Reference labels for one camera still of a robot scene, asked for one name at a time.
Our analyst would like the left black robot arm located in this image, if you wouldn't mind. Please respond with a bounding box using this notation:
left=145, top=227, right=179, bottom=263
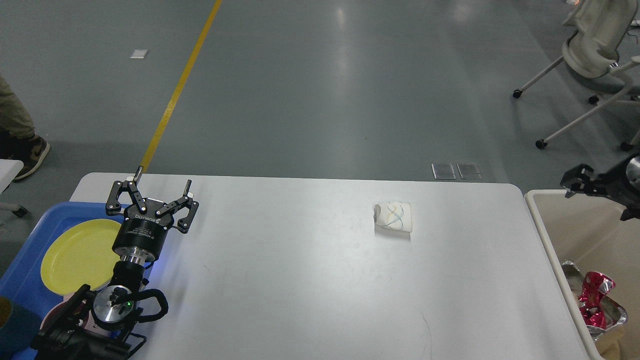
left=30, top=166, right=199, bottom=360

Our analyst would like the crushed red can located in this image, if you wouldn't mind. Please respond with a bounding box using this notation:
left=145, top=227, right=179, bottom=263
left=578, top=271, right=616, bottom=330

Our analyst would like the aluminium foil tray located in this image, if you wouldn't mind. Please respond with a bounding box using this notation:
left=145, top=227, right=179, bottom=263
left=561, top=260, right=628, bottom=342

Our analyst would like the beige plastic bin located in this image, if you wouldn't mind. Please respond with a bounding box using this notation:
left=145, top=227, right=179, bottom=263
left=525, top=190, right=640, bottom=360

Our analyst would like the yellow plate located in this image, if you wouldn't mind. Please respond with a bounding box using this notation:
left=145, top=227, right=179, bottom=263
left=39, top=219, right=121, bottom=296

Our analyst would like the blue plastic tray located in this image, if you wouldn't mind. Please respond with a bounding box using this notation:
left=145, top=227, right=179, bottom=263
left=0, top=202, right=108, bottom=318

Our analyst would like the pink mug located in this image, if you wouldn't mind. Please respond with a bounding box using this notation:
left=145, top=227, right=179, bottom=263
left=39, top=292, right=74, bottom=331

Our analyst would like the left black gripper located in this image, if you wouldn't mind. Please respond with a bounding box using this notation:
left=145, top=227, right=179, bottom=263
left=104, top=166, right=199, bottom=263

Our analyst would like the dark teal mug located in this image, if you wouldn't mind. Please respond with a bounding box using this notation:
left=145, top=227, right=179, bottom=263
left=0, top=296, right=42, bottom=360

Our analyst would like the person in khaki trousers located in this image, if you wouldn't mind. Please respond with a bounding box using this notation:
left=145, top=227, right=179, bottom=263
left=0, top=77, right=51, bottom=182

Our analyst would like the metal floor plate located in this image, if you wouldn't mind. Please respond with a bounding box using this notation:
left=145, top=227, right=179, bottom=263
left=456, top=162, right=483, bottom=180
left=431, top=162, right=457, bottom=180

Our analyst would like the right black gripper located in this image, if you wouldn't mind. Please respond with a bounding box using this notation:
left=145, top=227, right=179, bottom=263
left=560, top=155, right=640, bottom=221

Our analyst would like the white office chair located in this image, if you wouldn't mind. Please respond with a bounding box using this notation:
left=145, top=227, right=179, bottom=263
left=512, top=0, right=639, bottom=150

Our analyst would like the brown paper bag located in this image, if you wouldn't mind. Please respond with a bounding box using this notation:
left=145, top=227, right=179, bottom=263
left=594, top=329, right=639, bottom=360

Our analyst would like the white side table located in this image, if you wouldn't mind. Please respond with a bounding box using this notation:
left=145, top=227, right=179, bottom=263
left=0, top=159, right=28, bottom=218

